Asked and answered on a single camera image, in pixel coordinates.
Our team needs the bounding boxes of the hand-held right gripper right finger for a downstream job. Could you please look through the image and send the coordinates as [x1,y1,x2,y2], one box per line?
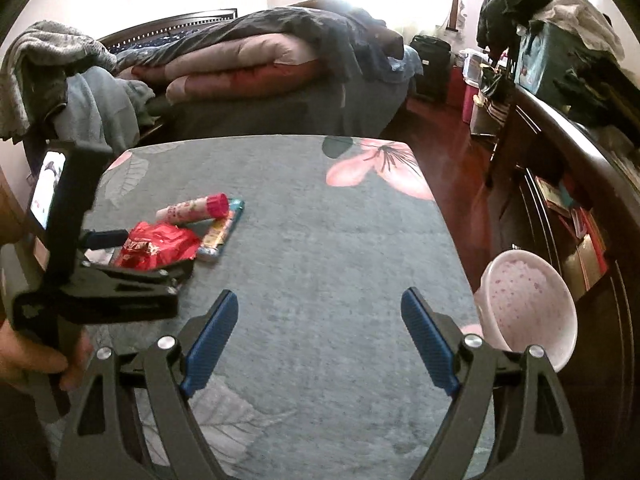
[401,287,586,480]

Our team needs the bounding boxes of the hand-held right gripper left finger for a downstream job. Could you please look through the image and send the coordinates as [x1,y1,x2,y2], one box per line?
[55,289,240,480]

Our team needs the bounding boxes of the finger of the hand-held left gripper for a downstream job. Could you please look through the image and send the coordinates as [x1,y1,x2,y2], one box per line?
[80,229,130,252]
[77,260,195,292]

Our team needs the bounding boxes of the red wrapper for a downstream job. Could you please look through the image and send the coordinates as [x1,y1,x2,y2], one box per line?
[112,221,198,271]

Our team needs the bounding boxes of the pink plastic bin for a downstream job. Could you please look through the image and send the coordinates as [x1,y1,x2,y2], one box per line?
[460,247,578,373]

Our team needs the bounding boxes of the person's left hand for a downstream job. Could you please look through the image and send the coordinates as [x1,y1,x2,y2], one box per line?
[0,320,94,393]

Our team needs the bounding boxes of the pink capped tube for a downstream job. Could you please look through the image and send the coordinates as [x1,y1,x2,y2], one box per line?
[156,192,230,223]

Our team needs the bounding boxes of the colourful candy wrapper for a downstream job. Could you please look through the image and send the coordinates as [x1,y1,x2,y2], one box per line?
[196,199,246,263]

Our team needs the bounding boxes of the blue fleece blanket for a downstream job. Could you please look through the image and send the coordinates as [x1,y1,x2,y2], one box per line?
[52,67,156,153]

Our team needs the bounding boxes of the floral grey tablecloth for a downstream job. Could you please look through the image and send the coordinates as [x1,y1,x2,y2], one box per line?
[45,135,496,480]

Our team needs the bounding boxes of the grey fuzzy blanket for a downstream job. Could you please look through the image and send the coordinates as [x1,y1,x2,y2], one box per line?
[0,20,118,141]

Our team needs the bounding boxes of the star print pillow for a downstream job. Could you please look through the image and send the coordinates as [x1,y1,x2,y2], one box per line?
[107,30,181,53]

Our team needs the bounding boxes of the books in desk shelf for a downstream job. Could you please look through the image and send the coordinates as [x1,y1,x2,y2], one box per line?
[535,175,608,286]

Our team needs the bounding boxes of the pink folded comforter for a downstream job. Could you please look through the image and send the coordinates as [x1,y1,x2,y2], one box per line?
[132,32,321,106]

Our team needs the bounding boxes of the dark wooden dresser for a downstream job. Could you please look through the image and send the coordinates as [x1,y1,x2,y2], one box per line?
[487,85,640,480]

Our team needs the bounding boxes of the dark wooden bed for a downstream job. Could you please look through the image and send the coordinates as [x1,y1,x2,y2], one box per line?
[97,7,416,141]

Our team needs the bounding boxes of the red container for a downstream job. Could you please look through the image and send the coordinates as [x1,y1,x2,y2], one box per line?
[462,82,481,123]

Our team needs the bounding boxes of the striped bag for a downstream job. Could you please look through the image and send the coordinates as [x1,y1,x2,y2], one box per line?
[472,67,516,131]

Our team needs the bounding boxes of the black suitcase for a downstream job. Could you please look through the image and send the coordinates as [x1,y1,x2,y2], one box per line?
[410,35,453,103]

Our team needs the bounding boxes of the clear plastic storage box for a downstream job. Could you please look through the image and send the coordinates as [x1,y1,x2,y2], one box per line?
[457,49,488,86]

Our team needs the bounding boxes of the dark blue quilt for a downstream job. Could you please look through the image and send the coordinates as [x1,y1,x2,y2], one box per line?
[115,7,406,86]

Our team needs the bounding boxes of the teal box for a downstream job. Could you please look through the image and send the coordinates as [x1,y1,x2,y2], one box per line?
[515,22,601,106]

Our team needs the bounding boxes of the dark clothes pile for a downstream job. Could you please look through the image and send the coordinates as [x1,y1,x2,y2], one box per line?
[552,55,640,126]

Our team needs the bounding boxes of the black hanging coat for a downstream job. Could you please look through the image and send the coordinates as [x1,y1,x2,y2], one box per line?
[476,0,551,51]

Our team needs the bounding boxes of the white garment heap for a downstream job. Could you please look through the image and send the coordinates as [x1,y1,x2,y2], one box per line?
[530,0,626,56]

